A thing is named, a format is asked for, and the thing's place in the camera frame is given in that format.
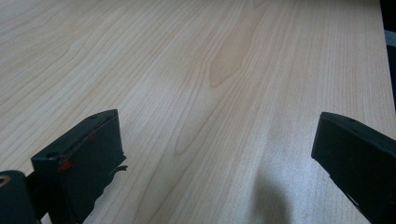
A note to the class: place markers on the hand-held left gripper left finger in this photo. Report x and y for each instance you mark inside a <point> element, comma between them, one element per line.
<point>81,161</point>

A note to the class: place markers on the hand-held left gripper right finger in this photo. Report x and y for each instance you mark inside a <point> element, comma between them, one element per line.
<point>361,161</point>

